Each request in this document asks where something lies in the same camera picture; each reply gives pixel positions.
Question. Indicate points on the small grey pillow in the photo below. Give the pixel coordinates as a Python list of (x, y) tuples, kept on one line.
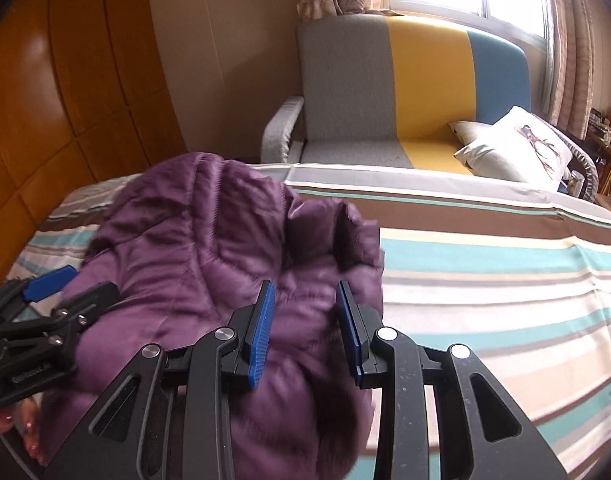
[(468, 132)]

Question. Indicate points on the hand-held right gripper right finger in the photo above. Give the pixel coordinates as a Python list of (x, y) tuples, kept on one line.
[(350, 335)]

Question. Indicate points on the striped bedsheet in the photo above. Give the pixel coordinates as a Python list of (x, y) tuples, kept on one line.
[(485, 285)]

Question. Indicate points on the wooden wardrobe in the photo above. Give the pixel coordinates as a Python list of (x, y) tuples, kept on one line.
[(60, 85)]

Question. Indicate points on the purple quilted down jacket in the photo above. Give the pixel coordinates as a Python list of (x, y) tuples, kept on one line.
[(185, 250)]

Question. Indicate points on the cluttered wooden desk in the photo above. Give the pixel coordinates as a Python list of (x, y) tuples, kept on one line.
[(608, 125)]

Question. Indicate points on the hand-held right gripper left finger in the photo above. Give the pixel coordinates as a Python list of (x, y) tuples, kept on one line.
[(259, 340)]

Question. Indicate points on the grey yellow blue sofa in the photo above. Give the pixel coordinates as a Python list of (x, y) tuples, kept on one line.
[(345, 85)]

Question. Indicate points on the white deer print pillow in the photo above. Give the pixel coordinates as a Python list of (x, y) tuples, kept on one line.
[(505, 155)]

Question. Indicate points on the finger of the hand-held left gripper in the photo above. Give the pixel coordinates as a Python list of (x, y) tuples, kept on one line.
[(48, 282), (90, 302)]

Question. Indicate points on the person's left hand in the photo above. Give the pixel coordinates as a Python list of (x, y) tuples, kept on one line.
[(23, 425)]

